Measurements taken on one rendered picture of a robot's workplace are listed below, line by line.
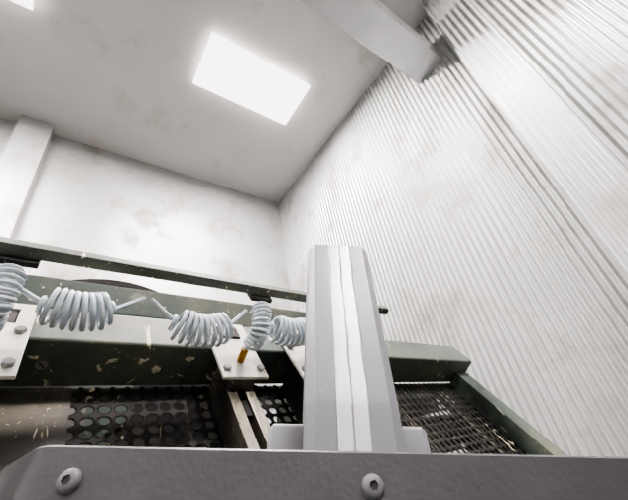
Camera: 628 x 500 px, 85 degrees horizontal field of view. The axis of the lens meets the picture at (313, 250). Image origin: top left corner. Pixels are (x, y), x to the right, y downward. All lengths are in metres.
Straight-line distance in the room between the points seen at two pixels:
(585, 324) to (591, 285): 0.24
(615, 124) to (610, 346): 1.35
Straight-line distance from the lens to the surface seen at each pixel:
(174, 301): 1.32
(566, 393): 2.69
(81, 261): 0.66
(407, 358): 1.21
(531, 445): 1.41
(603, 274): 2.64
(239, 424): 0.69
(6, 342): 0.71
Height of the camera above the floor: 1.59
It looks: 33 degrees up
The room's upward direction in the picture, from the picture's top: 11 degrees counter-clockwise
